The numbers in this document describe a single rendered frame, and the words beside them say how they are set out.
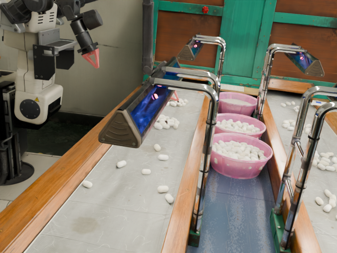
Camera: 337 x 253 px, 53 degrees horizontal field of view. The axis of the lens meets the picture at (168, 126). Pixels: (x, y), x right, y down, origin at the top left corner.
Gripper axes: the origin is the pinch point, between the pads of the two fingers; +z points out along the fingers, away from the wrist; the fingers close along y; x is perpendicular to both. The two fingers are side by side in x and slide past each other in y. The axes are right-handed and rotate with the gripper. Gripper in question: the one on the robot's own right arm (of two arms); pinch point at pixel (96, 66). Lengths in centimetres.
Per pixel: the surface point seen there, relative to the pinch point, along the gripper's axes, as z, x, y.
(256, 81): 54, -67, 86
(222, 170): 52, -37, -24
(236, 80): 49, -56, 87
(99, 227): 33, -8, -71
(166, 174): 39, -21, -40
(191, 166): 41, -29, -37
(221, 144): 48, -39, -9
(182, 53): 9.8, -35.1, 11.7
